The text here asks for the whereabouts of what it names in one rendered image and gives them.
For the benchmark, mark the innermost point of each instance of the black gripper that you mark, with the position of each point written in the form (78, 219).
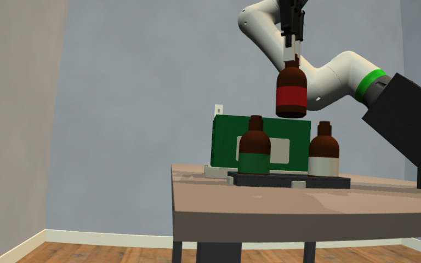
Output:
(292, 26)

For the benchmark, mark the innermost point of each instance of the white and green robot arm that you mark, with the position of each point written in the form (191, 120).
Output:
(346, 74)

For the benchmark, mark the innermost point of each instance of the brown bottle with green label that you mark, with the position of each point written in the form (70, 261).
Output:
(254, 149)

